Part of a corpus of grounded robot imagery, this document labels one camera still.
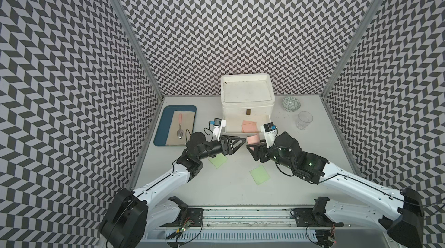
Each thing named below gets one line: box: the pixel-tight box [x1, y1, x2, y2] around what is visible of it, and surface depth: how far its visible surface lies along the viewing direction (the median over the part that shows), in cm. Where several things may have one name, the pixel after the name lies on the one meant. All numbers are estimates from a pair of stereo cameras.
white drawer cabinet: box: [220, 73, 276, 133], surface depth 89 cm
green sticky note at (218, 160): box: [208, 152, 228, 170], surface depth 89 cm
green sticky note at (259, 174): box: [249, 164, 271, 186], surface depth 87 cm
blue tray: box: [153, 104, 198, 147], surface depth 106 cm
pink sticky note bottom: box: [246, 133, 261, 145], surface depth 72 cm
